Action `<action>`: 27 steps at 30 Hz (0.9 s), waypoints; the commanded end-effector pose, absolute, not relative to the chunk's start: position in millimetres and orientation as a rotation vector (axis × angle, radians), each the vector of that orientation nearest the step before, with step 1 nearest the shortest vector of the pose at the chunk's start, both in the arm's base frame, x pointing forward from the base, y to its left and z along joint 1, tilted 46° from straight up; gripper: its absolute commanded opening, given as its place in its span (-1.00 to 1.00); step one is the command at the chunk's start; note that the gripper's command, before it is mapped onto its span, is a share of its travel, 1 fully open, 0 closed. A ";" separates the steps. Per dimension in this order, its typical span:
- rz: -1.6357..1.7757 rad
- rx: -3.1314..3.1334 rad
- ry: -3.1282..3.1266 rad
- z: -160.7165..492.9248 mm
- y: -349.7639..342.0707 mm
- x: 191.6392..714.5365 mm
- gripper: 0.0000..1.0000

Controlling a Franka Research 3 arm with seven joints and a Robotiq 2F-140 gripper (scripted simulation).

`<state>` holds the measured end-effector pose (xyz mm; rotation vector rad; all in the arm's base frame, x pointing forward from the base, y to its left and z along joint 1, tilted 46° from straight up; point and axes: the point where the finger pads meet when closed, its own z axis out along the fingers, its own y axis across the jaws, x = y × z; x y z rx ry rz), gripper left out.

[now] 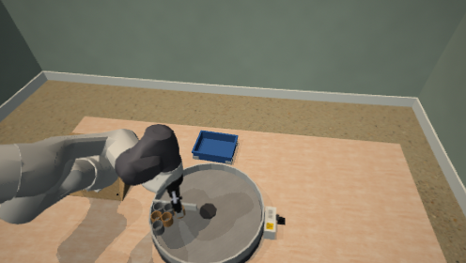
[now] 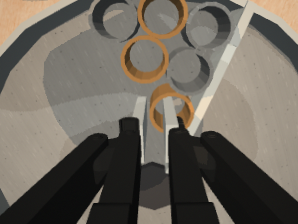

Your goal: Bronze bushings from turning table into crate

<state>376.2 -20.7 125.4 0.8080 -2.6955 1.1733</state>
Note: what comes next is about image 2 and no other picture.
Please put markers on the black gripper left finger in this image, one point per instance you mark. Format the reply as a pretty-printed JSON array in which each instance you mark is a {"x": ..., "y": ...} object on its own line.
[{"x": 63, "y": 194}]

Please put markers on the bronze bushing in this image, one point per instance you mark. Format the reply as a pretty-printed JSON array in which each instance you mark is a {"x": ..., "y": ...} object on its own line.
[
  {"x": 137, "y": 75},
  {"x": 183, "y": 15},
  {"x": 163, "y": 91}
]

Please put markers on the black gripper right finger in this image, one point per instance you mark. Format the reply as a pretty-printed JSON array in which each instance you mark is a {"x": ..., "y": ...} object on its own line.
[{"x": 245, "y": 191}]

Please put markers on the grey metal ring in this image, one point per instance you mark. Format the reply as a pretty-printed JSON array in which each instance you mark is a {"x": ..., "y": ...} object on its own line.
[
  {"x": 200, "y": 83},
  {"x": 95, "y": 20},
  {"x": 226, "y": 27}
]

